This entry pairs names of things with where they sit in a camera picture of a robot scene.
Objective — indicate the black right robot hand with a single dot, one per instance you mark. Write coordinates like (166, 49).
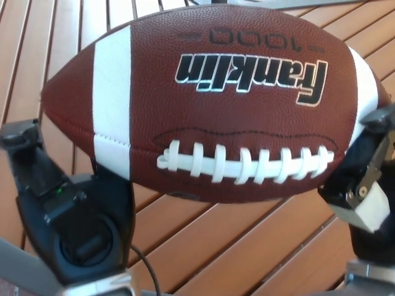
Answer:
(348, 179)

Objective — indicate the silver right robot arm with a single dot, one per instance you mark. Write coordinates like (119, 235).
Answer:
(370, 277)

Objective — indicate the brown Franklin leather football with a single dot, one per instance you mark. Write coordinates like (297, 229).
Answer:
(216, 123)

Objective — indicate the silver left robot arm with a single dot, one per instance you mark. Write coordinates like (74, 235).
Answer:
(102, 286)

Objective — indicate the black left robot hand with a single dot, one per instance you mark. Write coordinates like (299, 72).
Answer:
(77, 222)

